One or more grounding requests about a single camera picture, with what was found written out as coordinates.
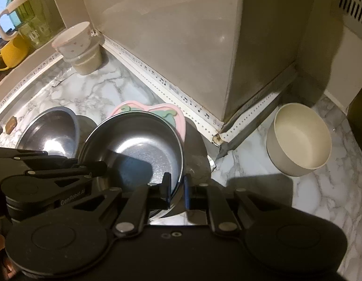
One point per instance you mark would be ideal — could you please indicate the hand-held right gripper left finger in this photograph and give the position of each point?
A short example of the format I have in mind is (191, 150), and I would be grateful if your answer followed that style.
(167, 188)

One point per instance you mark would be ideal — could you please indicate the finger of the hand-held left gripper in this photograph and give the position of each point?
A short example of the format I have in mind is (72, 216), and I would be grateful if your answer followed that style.
(28, 156)
(81, 169)

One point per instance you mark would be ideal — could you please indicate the green glass jar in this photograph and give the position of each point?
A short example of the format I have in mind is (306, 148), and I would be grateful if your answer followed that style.
(43, 14)

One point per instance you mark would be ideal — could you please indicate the pink heart-shaped plate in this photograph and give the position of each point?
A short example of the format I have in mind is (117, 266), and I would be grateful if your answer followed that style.
(175, 120)

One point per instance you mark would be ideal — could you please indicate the steel bowl grey outside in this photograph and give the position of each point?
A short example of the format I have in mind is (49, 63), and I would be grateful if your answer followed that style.
(46, 134)

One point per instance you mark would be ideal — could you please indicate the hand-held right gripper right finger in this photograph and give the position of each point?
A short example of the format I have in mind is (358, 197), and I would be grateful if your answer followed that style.
(186, 191)

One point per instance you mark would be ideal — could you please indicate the cream bowl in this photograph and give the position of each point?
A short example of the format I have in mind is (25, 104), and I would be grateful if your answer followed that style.
(298, 134)

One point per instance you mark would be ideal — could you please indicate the small brown tag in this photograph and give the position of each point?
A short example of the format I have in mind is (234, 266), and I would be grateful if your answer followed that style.
(11, 124)

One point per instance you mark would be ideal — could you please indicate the yellow mug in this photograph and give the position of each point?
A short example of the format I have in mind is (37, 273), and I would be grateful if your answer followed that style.
(14, 52)

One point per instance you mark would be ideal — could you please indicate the white floral cup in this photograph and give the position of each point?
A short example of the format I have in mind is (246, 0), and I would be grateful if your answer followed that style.
(72, 38)

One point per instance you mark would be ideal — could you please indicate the steel bowl pink outside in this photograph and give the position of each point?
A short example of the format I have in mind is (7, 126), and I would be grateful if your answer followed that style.
(134, 146)

